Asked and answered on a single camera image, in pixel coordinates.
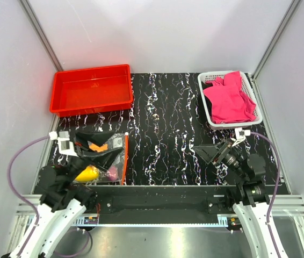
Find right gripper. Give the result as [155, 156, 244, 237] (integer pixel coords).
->
[193, 138, 248, 180]

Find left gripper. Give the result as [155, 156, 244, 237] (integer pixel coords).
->
[65, 128, 125, 184]

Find clear zip top bag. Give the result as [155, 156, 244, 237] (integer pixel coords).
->
[86, 132, 129, 185]

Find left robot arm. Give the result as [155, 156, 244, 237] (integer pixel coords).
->
[5, 131, 129, 257]

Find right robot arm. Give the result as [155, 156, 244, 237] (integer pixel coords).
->
[194, 139, 288, 257]

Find orange fake fruit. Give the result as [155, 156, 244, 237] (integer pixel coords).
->
[89, 143, 108, 153]

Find yellow fake lemon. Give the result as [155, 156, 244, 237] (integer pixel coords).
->
[75, 165, 99, 183]

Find pink fake fruit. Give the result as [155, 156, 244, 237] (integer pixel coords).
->
[106, 166, 118, 182]

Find black marble mat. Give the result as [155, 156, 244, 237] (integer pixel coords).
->
[32, 71, 292, 195]

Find pink cloth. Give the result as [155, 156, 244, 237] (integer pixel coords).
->
[203, 71, 256, 124]

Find red plastic bin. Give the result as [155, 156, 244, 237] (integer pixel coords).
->
[49, 64, 134, 117]

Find white plastic basket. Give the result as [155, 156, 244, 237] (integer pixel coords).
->
[198, 70, 263, 130]

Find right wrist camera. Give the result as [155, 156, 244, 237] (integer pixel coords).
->
[232, 127, 251, 147]

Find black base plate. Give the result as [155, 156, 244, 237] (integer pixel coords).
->
[93, 185, 236, 226]

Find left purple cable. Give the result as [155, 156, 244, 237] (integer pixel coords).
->
[9, 135, 92, 257]

